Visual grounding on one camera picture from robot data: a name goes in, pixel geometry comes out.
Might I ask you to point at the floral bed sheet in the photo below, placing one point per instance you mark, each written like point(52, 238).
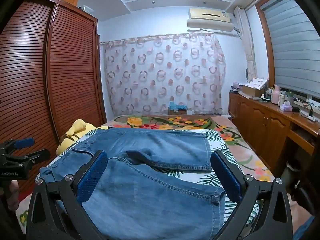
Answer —
point(240, 150)

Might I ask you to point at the beige tied curtain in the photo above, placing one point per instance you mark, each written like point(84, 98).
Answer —
point(250, 55)

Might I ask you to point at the circle print sheer curtain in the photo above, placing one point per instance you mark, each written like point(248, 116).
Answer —
point(162, 75)

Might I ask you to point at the brown slatted wooden wardrobe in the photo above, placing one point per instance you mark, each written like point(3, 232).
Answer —
point(70, 67)

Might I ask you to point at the wooden sideboard cabinet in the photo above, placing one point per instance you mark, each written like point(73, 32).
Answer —
point(260, 120)

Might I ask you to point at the wooden window frame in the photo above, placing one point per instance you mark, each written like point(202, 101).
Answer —
point(266, 45)

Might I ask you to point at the person's left hand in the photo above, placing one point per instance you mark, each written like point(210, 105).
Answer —
point(14, 192)

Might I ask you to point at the blue denim pants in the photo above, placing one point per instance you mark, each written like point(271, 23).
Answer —
point(150, 192)

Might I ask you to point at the white storage box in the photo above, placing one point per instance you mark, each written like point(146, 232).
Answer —
point(87, 9)

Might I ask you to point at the yellow plush toy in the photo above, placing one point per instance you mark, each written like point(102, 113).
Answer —
point(75, 130)

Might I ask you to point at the white jar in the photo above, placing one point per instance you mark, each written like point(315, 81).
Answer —
point(282, 100)

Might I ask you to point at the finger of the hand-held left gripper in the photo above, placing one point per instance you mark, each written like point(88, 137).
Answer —
point(37, 154)
point(23, 142)

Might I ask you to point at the wall air conditioner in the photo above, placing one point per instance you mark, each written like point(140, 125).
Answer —
point(212, 20)

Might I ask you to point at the grey window blind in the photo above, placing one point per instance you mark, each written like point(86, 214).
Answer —
point(292, 50)

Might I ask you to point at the purple tissue holder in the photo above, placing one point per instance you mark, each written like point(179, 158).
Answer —
point(285, 107)

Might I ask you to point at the small oval mirror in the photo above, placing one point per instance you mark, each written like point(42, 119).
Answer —
point(247, 74)

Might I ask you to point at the white power strip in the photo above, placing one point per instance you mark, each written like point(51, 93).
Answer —
point(310, 115)

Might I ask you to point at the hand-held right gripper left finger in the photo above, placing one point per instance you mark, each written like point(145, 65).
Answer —
point(92, 178)

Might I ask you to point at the pink thermos bottle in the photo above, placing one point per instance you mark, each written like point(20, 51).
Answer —
point(275, 96)

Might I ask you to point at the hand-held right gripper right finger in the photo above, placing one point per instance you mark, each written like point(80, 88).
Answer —
point(228, 180)

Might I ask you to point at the cardboard box with floral lid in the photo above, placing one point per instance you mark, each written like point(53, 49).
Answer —
point(253, 88)

